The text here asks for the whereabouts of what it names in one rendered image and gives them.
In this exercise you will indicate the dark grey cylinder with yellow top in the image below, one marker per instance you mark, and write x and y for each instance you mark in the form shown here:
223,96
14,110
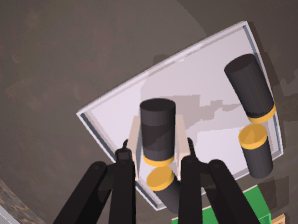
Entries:
256,149
163,182
250,86
158,117

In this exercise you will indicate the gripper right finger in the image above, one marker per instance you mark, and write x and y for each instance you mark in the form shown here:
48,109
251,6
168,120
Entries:
229,204

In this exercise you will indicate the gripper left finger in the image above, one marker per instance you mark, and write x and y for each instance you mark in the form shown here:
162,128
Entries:
86,203

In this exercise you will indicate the white tray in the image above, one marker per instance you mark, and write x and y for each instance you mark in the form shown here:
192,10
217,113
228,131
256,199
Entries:
195,80

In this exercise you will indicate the green open box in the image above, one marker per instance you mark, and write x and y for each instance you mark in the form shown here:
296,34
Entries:
256,201

